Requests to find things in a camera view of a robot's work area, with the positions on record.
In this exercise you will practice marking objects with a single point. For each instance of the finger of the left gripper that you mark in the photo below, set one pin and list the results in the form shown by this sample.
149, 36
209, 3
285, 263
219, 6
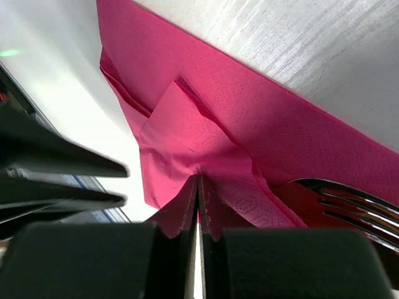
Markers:
26, 201
27, 144

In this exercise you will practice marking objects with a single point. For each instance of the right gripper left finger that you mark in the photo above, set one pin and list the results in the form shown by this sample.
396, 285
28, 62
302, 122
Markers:
137, 260

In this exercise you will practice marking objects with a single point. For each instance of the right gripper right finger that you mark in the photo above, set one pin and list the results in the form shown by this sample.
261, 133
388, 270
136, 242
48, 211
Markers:
243, 261

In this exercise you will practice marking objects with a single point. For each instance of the silver fork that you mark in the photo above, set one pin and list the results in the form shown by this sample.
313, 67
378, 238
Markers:
376, 217

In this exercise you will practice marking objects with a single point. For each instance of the magenta paper napkin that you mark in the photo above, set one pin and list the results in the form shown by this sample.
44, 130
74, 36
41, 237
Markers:
194, 110

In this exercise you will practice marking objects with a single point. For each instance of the aluminium mounting rail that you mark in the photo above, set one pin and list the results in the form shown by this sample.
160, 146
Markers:
14, 94

